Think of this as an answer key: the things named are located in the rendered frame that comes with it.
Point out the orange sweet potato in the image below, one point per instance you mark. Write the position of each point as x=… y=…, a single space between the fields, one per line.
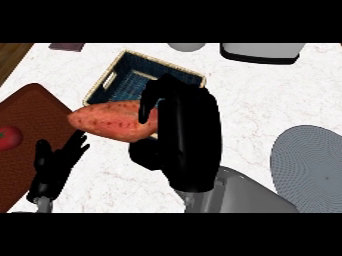
x=110 y=122

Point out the grey round object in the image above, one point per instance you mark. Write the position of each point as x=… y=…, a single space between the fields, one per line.
x=186 y=46

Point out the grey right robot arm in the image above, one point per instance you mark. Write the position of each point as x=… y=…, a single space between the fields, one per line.
x=242 y=193

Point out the red tomato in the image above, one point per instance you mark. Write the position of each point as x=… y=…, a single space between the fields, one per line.
x=5 y=138

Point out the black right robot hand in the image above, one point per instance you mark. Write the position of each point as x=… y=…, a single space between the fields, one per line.
x=190 y=140

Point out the white appliance with black base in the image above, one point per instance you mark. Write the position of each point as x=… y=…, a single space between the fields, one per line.
x=262 y=51

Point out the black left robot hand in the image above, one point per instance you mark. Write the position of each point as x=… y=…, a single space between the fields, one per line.
x=56 y=166

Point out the grey round placemat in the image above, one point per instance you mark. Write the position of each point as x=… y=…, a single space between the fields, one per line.
x=316 y=170

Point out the brown cutting board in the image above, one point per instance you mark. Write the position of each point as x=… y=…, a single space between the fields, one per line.
x=16 y=150

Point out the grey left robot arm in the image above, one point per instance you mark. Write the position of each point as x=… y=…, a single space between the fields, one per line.
x=44 y=204

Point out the blue wicker basket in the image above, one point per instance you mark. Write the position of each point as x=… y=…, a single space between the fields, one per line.
x=129 y=80

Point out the dark purple flat object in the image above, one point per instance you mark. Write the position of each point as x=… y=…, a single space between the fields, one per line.
x=66 y=46

